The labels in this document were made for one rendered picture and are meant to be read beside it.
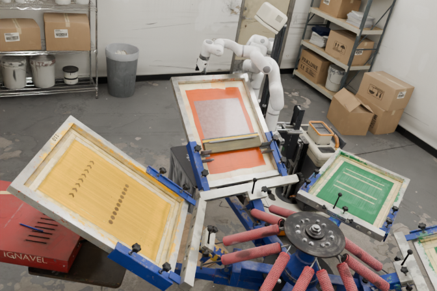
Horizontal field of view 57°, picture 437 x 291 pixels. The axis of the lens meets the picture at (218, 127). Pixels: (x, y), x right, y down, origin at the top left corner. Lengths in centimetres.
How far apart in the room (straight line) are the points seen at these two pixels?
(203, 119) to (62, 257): 119
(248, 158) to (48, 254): 130
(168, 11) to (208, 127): 367
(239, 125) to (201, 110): 28
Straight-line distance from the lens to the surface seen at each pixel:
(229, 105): 275
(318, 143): 354
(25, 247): 212
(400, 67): 644
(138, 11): 594
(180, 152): 299
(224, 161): 253
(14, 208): 233
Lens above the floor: 262
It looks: 30 degrees down
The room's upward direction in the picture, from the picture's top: 10 degrees clockwise
